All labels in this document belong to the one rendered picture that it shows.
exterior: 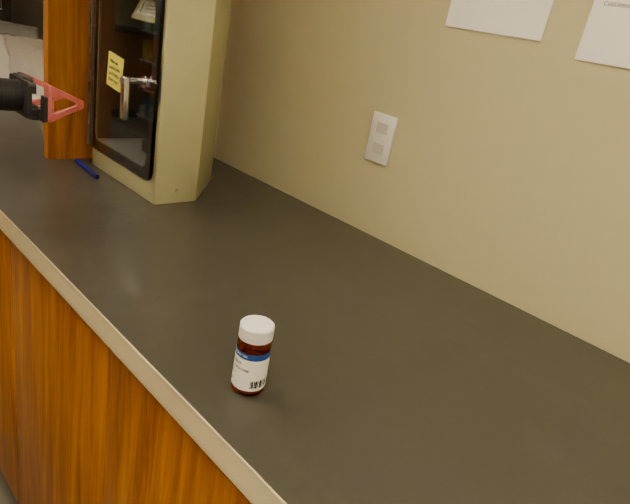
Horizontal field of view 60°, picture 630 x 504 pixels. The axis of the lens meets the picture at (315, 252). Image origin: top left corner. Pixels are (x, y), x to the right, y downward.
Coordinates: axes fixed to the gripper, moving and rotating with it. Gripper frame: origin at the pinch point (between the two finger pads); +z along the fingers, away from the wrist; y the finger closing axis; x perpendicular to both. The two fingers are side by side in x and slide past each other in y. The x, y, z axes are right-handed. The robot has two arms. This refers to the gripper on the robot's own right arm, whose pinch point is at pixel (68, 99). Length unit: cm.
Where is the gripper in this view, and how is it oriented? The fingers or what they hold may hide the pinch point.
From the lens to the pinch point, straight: 120.9
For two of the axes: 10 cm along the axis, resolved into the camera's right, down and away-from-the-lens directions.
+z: 7.0, -1.2, 7.1
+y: -6.9, -3.8, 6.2
